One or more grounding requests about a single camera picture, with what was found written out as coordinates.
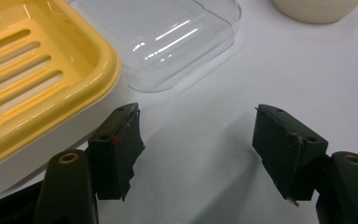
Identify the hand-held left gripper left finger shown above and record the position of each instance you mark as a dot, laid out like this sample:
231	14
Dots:
112	155

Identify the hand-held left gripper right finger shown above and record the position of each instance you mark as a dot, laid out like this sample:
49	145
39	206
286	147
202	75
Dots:
292	155

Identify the white soap dish base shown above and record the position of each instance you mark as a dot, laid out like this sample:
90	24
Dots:
43	146

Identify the yellow soap dish tray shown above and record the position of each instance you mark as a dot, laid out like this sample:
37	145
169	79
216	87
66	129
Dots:
28	62

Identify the clear plastic soap dish lid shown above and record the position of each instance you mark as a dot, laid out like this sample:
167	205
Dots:
174	40

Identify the cream round container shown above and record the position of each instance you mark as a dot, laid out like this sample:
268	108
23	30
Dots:
315	9

